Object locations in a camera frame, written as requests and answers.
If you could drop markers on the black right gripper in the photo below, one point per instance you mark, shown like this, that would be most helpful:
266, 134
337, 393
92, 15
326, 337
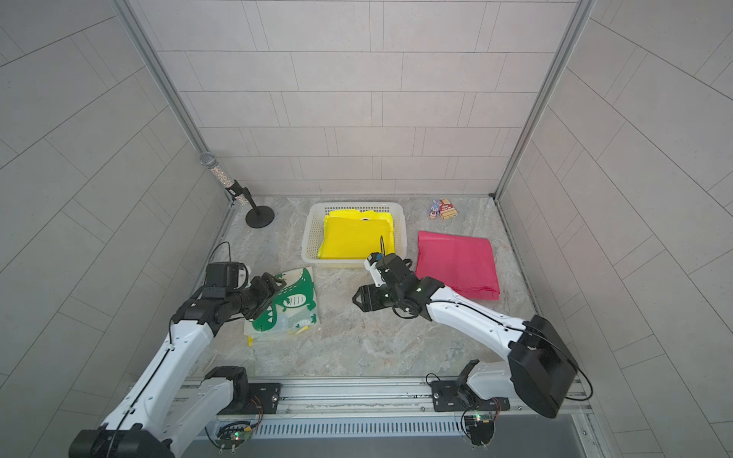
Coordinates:
369, 292

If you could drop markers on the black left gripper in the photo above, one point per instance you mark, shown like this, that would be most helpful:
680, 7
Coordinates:
271, 284

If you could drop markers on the green dinosaur translucent raincoat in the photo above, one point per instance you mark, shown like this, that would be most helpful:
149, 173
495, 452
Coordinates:
293, 309

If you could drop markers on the pink raincoat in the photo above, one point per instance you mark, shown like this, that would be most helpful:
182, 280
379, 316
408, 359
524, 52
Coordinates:
465, 264

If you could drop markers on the yellow duck face raincoat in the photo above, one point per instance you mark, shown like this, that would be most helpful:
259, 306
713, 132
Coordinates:
359, 215

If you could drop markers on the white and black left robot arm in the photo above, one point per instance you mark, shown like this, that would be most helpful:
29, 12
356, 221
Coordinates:
142, 425

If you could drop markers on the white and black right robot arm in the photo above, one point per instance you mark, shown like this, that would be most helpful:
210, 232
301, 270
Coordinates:
538, 368

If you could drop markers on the white plastic perforated basket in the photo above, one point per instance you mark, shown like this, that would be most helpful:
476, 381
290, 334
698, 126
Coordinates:
314, 231

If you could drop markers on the glass tube on black stand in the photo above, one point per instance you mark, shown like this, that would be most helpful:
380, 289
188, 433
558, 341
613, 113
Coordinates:
258, 216

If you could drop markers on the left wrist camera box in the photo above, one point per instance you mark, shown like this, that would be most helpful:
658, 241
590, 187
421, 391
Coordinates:
226, 275

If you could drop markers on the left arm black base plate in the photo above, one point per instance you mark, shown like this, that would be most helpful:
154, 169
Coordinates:
261, 399

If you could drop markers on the aluminium front rail frame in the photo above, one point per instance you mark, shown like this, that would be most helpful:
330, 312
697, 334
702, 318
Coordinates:
359, 407

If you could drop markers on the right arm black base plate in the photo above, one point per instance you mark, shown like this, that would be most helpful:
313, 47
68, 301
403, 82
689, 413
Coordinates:
448, 396

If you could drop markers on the left circuit board with wires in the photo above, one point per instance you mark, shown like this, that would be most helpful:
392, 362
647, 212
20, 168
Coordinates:
231, 436

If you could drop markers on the circuit board with wires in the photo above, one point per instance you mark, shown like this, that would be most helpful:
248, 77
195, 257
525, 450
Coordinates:
479, 429
231, 436

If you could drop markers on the right circuit board with wires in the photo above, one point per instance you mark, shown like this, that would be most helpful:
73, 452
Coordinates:
479, 429

